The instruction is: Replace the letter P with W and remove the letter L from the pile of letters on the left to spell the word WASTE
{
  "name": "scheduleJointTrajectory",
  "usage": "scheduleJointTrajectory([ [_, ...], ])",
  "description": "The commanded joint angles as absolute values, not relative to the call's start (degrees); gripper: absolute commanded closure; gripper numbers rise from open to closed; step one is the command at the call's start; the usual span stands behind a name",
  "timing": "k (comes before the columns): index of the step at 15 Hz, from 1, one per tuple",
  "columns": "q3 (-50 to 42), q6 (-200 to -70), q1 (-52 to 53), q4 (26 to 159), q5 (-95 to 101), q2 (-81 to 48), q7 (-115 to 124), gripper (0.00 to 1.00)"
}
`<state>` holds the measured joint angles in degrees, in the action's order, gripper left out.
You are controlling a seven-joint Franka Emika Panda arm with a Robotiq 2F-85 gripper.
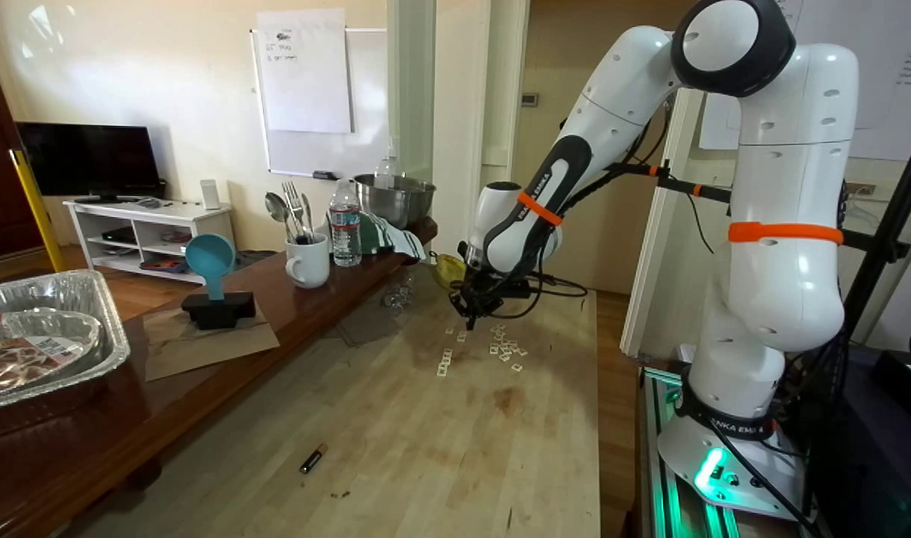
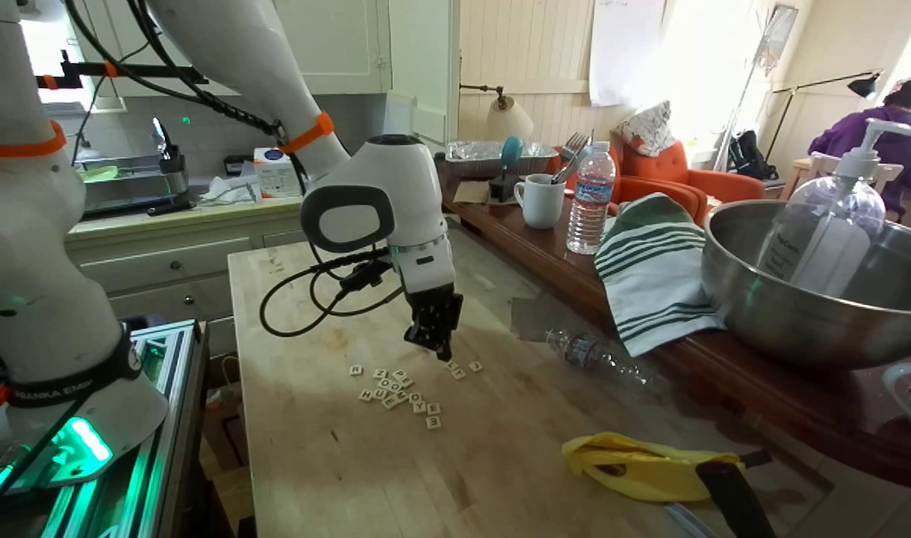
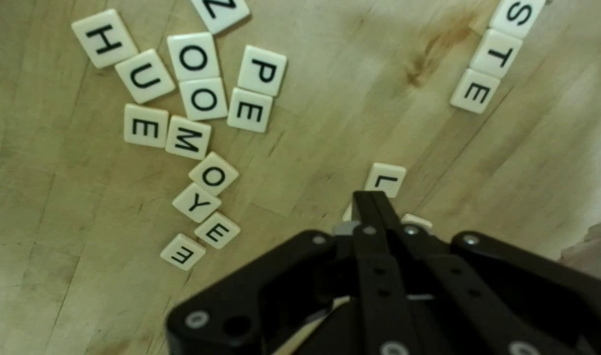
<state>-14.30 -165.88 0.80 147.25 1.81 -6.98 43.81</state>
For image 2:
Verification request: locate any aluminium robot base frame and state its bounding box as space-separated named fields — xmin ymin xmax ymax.
xmin=0 ymin=317 xmax=208 ymax=538

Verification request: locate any black floor lamp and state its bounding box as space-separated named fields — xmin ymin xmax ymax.
xmin=761 ymin=69 xmax=883 ymax=166

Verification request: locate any black bag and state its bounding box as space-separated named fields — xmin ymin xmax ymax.
xmin=725 ymin=127 xmax=783 ymax=182

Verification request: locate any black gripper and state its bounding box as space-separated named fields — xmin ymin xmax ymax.
xmin=399 ymin=280 xmax=469 ymax=365

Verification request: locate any metal spoon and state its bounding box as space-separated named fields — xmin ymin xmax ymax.
xmin=550 ymin=130 xmax=590 ymax=188

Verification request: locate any black funnel base block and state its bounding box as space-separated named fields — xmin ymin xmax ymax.
xmin=487 ymin=173 xmax=522 ymax=205

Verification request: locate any narrow orange forearm strap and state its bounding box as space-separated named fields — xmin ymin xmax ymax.
xmin=278 ymin=111 xmax=337 ymax=158

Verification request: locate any wide orange arm strap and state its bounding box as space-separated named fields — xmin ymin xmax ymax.
xmin=0 ymin=117 xmax=68 ymax=160

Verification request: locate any large steel mixing bowl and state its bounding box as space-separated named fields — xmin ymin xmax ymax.
xmin=699 ymin=197 xmax=911 ymax=372

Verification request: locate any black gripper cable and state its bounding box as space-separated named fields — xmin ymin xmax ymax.
xmin=257 ymin=247 xmax=408 ymax=339

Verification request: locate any dark wood counter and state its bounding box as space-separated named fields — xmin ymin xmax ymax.
xmin=432 ymin=154 xmax=911 ymax=495

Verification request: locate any green striped white towel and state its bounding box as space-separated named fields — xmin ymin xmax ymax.
xmin=590 ymin=191 xmax=728 ymax=357

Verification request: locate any patterned cushion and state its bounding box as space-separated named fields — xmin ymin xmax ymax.
xmin=617 ymin=99 xmax=681 ymax=158

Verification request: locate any black camera mount rod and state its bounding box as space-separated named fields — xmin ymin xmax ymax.
xmin=32 ymin=57 xmax=216 ymax=90

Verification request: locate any orange armchair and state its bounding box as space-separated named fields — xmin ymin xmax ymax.
xmin=547 ymin=130 xmax=767 ymax=226

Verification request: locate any brown cardboard sheet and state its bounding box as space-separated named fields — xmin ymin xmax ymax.
xmin=450 ymin=175 xmax=495 ymax=208

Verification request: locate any clear pump sanitizer bottle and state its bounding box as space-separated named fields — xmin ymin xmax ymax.
xmin=752 ymin=117 xmax=911 ymax=299

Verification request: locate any white paper wall pad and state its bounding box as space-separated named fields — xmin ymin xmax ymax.
xmin=584 ymin=0 xmax=670 ymax=111

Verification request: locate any person in purple clothes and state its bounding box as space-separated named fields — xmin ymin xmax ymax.
xmin=819 ymin=73 xmax=911 ymax=217

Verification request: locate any white ceramic mug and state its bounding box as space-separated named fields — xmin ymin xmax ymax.
xmin=510 ymin=170 xmax=566 ymax=233

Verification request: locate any white shade desk lamp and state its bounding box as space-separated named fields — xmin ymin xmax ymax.
xmin=460 ymin=81 xmax=538 ymax=142

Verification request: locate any cream drawer cabinet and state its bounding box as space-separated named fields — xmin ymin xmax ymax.
xmin=63 ymin=191 xmax=316 ymax=329

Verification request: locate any clear plastic water bottle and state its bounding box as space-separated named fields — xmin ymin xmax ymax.
xmin=564 ymin=139 xmax=617 ymax=257

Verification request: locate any black tool handle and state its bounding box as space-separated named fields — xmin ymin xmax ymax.
xmin=693 ymin=457 xmax=779 ymax=538

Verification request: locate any aluminium foil tray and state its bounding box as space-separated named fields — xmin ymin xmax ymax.
xmin=441 ymin=136 xmax=555 ymax=164

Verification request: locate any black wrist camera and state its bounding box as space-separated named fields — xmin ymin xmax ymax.
xmin=339 ymin=259 xmax=396 ymax=299

